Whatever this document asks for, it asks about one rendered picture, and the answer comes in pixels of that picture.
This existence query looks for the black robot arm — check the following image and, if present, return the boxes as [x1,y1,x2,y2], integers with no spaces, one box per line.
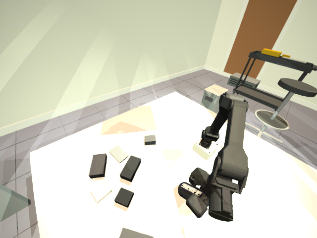
[189,92,249,222]

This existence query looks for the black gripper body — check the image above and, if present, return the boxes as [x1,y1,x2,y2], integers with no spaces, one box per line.
[185,178,211,218]

